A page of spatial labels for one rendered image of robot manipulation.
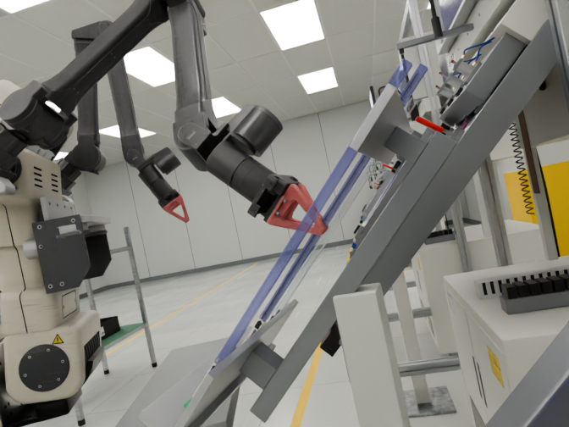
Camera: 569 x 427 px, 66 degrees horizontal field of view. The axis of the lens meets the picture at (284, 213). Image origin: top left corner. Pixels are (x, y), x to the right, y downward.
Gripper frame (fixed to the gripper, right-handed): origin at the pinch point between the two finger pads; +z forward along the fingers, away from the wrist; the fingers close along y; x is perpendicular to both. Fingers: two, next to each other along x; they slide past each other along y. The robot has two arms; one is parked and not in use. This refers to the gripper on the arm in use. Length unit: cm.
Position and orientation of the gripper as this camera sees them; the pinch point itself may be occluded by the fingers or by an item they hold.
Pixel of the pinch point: (320, 227)
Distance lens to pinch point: 63.2
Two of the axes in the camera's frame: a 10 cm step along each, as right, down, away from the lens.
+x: -5.1, 8.3, 2.3
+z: 7.9, 5.6, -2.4
